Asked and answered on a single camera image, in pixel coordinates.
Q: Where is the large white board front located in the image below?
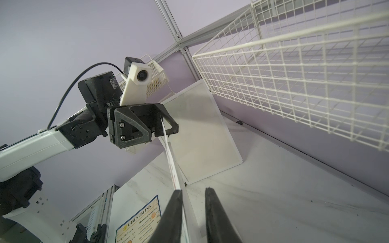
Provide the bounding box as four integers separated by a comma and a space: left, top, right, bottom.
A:
168, 142, 206, 243

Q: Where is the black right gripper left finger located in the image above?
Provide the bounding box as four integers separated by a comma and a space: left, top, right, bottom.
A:
149, 190, 183, 243

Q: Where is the large dim sum menu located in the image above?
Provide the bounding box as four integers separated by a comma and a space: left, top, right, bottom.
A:
115, 195, 162, 243

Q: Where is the large white board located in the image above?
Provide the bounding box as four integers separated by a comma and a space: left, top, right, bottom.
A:
168, 142, 206, 243
162, 80, 243, 184

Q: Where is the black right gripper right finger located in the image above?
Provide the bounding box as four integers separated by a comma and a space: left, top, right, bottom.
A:
205, 187, 243, 243

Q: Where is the dotted table price menu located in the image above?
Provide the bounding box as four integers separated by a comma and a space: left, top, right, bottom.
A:
160, 118, 182, 190

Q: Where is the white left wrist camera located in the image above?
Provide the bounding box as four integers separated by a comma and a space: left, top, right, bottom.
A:
120, 57, 152, 106

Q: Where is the upper white mesh shelf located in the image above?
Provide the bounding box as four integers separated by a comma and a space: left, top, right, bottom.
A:
141, 54, 169, 98

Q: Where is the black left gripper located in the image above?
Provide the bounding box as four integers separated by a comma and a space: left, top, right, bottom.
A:
106, 103, 179, 149

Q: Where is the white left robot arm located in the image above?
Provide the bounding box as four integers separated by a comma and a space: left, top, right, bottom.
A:
1, 57, 179, 243

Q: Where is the white wire wall basket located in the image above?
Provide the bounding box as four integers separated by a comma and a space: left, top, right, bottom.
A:
192, 1, 389, 151

